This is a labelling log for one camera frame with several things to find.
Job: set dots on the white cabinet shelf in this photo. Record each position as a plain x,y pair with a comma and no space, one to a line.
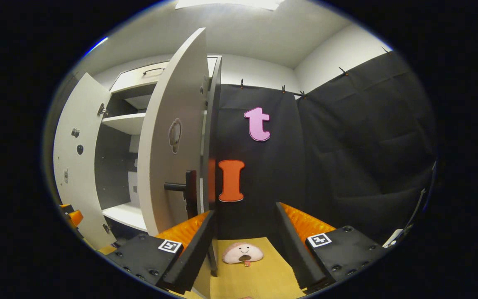
127,122

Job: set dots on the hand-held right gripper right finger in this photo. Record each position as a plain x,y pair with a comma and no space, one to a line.
293,249

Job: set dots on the black backdrop cloth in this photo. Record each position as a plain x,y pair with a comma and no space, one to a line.
347,145

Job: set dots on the white printed card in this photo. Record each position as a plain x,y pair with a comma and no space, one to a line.
394,237

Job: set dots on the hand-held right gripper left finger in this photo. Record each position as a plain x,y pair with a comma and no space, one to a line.
195,253

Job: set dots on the white cabinet door phone sticker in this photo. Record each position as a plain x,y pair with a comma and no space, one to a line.
81,195

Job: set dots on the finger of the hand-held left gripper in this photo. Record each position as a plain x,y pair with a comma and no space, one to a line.
76,218
65,208

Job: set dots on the long ceiling light panel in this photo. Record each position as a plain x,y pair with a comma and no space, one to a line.
230,3

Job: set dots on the white cabinet door square sticker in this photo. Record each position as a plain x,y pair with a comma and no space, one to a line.
181,95

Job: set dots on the white and grey cabinet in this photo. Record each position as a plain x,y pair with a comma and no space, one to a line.
114,166

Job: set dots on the white cabinet drawer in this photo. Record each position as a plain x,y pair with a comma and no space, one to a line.
131,79

